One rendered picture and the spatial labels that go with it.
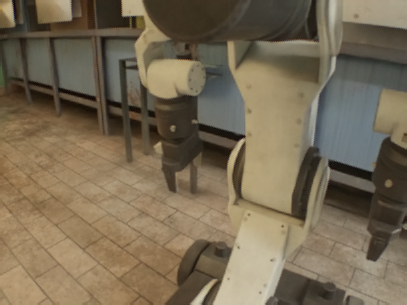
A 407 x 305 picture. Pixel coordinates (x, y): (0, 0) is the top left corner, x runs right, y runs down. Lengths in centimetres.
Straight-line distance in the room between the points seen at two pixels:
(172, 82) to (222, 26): 34
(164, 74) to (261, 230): 37
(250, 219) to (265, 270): 11
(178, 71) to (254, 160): 21
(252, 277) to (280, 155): 28
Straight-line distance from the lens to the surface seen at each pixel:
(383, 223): 55
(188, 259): 101
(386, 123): 45
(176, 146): 62
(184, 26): 26
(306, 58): 50
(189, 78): 55
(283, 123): 50
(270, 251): 64
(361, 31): 132
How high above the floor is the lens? 90
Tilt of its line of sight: 25 degrees down
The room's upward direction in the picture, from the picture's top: 1 degrees clockwise
